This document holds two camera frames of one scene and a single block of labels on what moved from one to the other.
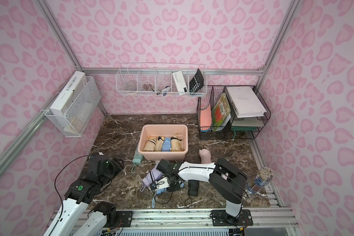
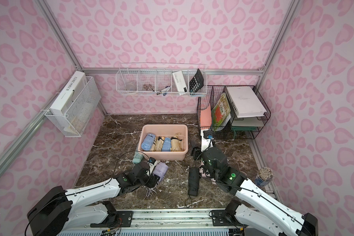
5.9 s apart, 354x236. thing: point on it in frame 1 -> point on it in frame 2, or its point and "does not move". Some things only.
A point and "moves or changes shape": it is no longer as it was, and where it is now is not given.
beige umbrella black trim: (175, 143) does not move
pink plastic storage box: (163, 141) does not move
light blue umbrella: (162, 190) -> (148, 141)
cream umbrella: (159, 143) does not move
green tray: (242, 128) does not move
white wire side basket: (73, 124) does not move
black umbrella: (193, 187) does not move
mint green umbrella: (137, 158) does not move
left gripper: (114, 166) -> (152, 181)
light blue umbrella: (166, 144) does not move
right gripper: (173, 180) -> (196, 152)
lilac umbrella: (152, 176) moves or changes shape
